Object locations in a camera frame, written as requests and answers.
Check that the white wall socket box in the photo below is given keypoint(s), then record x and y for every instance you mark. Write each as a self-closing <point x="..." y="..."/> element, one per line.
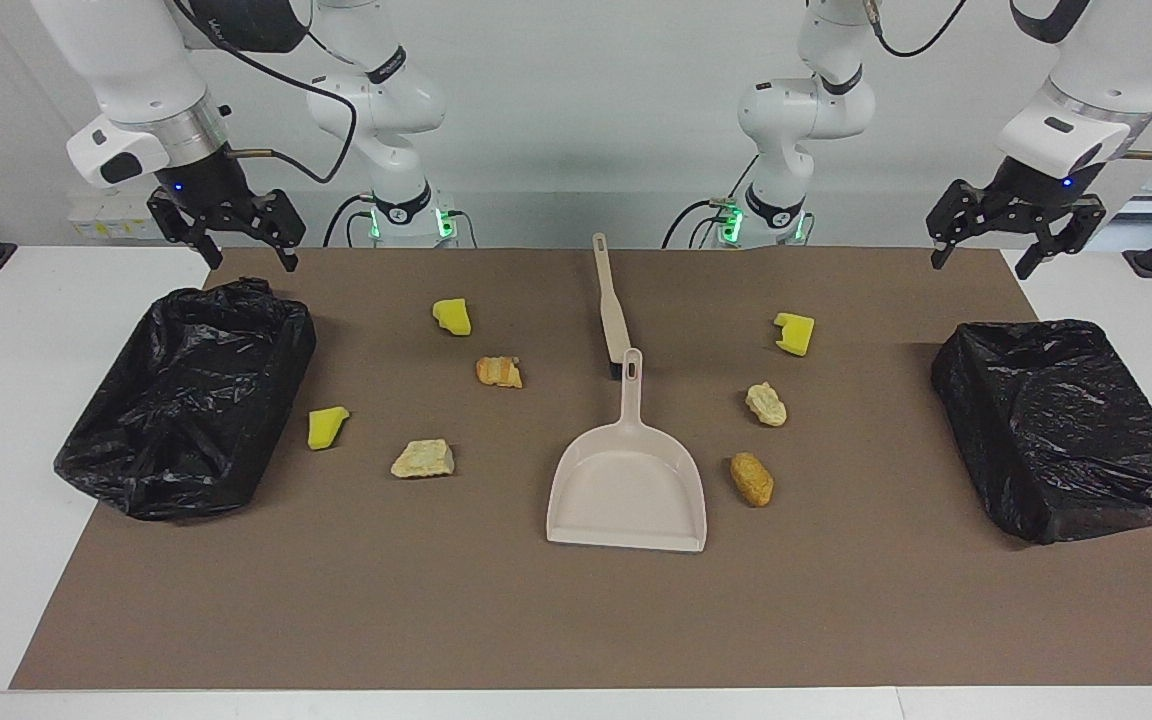
<point x="121" y="215"/>

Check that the lumpy pale bread piece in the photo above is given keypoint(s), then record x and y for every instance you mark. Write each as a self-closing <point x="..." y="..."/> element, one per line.
<point x="766" y="404"/>

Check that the brown fried bread roll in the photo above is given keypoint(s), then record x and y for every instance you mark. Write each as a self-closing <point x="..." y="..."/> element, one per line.
<point x="752" y="479"/>

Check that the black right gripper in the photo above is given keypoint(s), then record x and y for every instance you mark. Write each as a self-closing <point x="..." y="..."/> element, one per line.
<point x="204" y="182"/>

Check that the notched yellow sponge piece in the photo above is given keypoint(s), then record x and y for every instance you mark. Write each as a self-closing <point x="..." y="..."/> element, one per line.
<point x="796" y="335"/>

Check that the angular pale bread chunk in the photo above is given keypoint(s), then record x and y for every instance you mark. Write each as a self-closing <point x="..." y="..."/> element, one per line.
<point x="423" y="459"/>

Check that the beige brush with black bristles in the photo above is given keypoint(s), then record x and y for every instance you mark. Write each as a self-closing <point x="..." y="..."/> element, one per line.
<point x="611" y="300"/>

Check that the brown table mat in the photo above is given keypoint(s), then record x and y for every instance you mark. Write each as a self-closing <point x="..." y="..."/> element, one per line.
<point x="576" y="600"/>

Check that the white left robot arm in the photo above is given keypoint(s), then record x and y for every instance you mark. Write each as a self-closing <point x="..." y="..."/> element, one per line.
<point x="1116" y="60"/>

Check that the beige plastic dustpan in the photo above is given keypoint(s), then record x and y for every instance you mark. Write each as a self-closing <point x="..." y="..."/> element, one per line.
<point x="626" y="490"/>

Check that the bin with black bag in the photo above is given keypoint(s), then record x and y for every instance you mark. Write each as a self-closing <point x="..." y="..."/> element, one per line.
<point x="1056" y="430"/>
<point x="186" y="420"/>

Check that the orange croissant piece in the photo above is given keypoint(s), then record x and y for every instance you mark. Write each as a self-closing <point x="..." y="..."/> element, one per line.
<point x="499" y="372"/>

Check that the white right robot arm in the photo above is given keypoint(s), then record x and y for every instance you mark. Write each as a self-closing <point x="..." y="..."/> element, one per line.
<point x="116" y="60"/>

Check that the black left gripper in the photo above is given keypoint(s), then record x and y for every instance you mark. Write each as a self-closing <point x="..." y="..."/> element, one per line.
<point x="1036" y="192"/>

